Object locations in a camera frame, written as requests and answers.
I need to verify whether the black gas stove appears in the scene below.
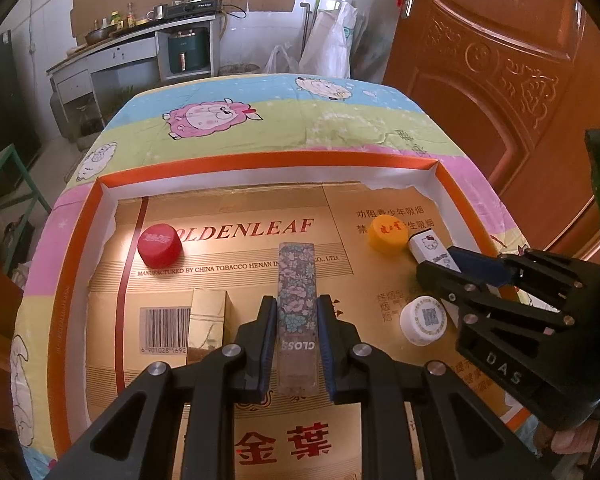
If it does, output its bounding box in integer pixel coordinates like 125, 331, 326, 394
162, 0, 223, 20

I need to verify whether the dark cabinet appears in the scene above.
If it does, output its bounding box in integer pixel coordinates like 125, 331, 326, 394
0, 30, 43, 161

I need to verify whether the green metal rack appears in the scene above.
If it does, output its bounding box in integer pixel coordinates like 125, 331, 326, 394
0, 144, 53, 261

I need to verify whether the green air fryer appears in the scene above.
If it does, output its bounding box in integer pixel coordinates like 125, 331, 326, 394
166, 30, 211, 75

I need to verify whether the grey kitchen counter desk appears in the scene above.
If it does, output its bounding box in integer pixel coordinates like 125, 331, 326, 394
47, 12, 218, 106

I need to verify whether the metal pan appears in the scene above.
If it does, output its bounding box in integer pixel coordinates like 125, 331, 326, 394
84, 26, 118, 45

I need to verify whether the white bottle cap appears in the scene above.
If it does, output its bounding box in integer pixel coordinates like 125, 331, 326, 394
399, 296, 448, 347

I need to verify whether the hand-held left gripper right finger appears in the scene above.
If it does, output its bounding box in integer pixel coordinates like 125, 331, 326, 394
316, 294, 556, 480

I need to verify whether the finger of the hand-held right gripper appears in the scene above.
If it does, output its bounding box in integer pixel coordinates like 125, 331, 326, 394
447, 244, 600, 306
416, 259, 577, 333

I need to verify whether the carved wooden door leaf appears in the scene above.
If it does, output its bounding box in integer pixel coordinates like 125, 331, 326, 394
382, 0, 600, 261

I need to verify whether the shallow cardboard box tray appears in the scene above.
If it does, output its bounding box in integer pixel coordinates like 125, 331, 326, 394
47, 147, 533, 480

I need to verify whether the clear floral lip gloss tube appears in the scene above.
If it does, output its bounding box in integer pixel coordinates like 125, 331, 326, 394
277, 241, 320, 401

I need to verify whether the person's right hand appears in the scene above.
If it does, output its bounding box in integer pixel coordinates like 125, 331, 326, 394
532, 417, 600, 458

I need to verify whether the clear plastic bag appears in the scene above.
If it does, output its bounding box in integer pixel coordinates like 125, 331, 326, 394
265, 45, 301, 75

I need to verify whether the red bottle cap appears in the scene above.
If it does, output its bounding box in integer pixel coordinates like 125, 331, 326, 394
137, 222, 185, 267

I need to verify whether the printed cartoon sheep blanket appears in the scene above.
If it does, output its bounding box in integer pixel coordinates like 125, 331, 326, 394
10, 72, 531, 480

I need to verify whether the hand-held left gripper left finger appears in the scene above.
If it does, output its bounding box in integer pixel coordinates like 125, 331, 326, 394
45, 295, 280, 480

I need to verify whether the white woven sack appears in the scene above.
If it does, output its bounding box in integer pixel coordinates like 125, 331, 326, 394
299, 0, 361, 78

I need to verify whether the small gold box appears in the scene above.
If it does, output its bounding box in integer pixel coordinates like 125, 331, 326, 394
186, 287, 233, 366

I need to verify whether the yellow-orange bottle cap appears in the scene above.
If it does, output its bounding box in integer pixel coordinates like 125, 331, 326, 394
369, 214, 412, 255

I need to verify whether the metal pole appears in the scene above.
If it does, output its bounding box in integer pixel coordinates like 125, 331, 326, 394
300, 0, 323, 61

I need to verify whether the white cartoon lighter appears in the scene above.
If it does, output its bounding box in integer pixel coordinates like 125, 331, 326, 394
407, 232, 456, 273

